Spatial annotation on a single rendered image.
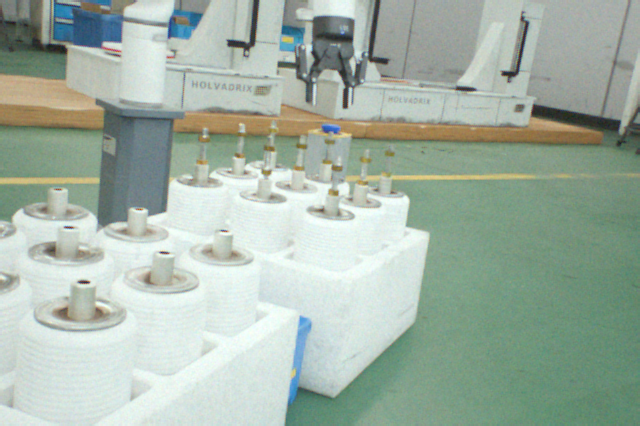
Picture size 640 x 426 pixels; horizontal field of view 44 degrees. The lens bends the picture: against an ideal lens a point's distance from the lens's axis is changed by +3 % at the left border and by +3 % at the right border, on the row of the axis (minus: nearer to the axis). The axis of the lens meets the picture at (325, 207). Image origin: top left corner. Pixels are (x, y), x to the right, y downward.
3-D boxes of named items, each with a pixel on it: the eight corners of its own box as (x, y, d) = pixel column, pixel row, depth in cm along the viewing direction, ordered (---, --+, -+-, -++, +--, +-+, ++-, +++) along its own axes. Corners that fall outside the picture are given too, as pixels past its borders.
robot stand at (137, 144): (86, 227, 180) (94, 96, 173) (147, 224, 189) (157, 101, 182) (111, 246, 169) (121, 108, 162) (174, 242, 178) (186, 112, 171)
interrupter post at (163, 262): (144, 283, 79) (147, 252, 78) (158, 278, 81) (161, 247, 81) (164, 289, 78) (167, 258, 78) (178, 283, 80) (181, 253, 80)
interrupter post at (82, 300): (59, 318, 68) (62, 282, 68) (79, 310, 71) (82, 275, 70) (82, 325, 68) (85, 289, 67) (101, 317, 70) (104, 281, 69)
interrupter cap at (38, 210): (8, 213, 97) (8, 208, 97) (53, 204, 104) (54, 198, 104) (59, 227, 94) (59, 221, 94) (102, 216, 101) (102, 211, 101)
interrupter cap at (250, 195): (263, 207, 117) (264, 203, 117) (228, 195, 122) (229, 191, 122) (296, 203, 123) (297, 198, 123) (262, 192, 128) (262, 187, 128)
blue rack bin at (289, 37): (239, 43, 701) (241, 19, 696) (275, 48, 723) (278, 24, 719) (267, 49, 662) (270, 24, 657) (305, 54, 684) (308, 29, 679)
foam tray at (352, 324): (117, 327, 129) (126, 221, 124) (240, 272, 164) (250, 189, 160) (333, 399, 114) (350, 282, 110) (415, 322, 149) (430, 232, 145)
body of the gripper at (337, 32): (321, 9, 133) (318, 65, 134) (365, 15, 137) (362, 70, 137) (303, 15, 140) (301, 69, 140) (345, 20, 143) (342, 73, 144)
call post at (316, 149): (288, 275, 166) (307, 132, 159) (302, 268, 172) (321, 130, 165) (318, 283, 163) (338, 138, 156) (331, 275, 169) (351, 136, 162)
